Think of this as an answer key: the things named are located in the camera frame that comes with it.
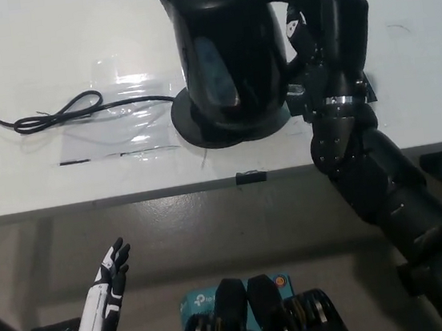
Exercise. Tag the black tape square patch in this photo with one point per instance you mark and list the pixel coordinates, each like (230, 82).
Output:
(371, 92)

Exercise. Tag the black robot body blocks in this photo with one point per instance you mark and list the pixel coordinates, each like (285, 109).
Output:
(264, 321)

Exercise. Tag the black electric kettle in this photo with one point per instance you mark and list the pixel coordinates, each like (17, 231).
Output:
(231, 51)

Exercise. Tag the clear plastic tape sheet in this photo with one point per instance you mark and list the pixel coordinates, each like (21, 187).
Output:
(124, 100)

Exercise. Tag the thin black tape strip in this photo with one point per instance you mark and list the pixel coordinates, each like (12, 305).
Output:
(73, 162)

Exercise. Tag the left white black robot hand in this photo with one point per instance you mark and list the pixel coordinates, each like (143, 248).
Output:
(103, 305)

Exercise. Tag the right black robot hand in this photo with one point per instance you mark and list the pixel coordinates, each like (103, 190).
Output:
(344, 37)

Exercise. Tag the teal router box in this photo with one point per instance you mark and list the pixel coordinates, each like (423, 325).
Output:
(197, 301)

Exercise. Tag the round black kettle base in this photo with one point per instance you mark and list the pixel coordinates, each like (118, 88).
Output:
(187, 117)

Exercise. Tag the small black tape piece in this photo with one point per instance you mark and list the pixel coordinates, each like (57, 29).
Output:
(251, 176)

